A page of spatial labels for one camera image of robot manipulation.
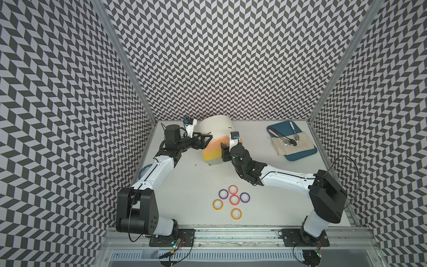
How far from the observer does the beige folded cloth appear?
40.1 inches

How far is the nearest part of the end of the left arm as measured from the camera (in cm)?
64

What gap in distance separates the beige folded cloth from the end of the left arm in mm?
522
